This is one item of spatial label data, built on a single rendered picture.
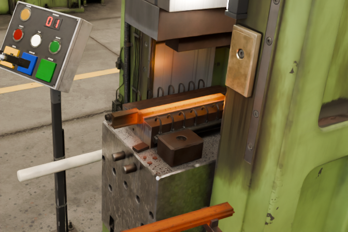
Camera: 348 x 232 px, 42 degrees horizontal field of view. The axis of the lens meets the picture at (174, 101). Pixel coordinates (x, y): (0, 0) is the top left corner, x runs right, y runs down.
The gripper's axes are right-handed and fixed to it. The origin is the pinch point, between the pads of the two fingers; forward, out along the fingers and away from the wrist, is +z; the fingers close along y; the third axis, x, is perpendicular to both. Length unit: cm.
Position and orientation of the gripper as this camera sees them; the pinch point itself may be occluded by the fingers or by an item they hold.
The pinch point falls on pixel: (20, 62)
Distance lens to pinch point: 165.0
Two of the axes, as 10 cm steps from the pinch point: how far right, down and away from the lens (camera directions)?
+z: 4.2, 1.6, 8.9
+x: 3.3, -9.4, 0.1
